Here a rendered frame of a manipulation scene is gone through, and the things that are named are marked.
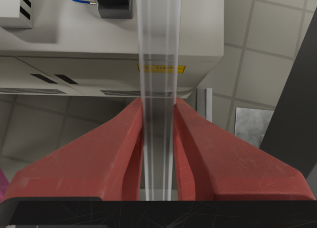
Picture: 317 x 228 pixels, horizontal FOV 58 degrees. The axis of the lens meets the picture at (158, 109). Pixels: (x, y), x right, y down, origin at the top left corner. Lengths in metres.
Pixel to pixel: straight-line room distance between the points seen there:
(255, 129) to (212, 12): 0.70
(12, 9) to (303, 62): 0.41
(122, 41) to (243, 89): 0.73
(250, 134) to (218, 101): 0.17
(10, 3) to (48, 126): 0.71
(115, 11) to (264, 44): 0.82
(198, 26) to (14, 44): 0.30
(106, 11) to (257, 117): 0.79
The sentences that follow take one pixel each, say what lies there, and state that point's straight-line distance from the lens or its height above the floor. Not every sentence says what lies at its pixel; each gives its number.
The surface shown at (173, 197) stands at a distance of 0.22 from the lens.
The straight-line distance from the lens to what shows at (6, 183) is 0.22.
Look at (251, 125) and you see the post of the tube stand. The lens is 1.12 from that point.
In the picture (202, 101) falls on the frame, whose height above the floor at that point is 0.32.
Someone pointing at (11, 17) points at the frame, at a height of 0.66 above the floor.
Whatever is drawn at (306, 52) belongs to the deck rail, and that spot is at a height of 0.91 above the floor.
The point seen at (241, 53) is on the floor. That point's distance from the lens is 1.16.
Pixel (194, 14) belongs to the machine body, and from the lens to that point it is 0.49.
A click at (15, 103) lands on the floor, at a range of 1.20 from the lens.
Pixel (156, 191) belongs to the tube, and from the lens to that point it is 0.16.
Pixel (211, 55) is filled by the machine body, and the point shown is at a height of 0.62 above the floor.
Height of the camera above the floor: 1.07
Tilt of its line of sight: 85 degrees down
